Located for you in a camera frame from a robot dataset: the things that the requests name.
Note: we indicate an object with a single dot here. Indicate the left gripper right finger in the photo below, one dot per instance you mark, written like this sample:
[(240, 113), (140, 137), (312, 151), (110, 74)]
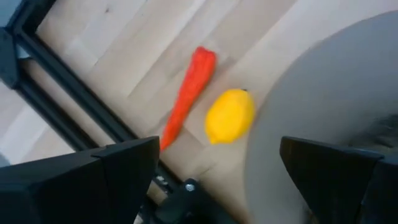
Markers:
[(326, 180)]

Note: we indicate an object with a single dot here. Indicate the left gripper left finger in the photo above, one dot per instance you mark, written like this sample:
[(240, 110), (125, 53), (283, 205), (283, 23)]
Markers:
[(130, 174)]

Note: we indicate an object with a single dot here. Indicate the yellow lemon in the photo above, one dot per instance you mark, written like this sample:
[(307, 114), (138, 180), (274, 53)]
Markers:
[(230, 116)]

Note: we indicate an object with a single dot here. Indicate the round grey placemat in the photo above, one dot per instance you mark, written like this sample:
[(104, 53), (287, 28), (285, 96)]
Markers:
[(326, 93)]

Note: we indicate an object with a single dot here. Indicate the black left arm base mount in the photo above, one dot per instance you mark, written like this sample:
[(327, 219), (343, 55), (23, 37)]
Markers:
[(186, 202)]

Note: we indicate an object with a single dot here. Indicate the black aluminium table frame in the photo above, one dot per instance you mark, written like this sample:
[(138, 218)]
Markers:
[(62, 87)]

